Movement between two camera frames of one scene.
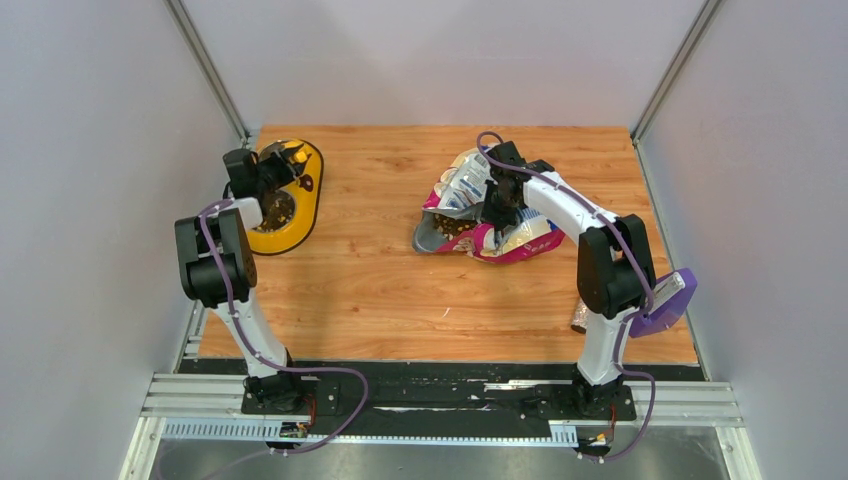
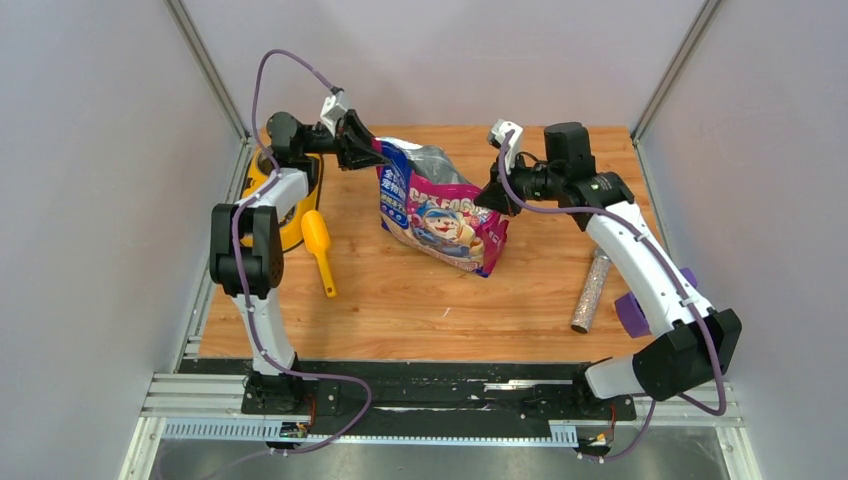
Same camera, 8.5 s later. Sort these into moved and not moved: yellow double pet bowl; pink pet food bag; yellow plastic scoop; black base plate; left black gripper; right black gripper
Moved: left black gripper; yellow plastic scoop; pink pet food bag
Not moved: yellow double pet bowl; black base plate; right black gripper
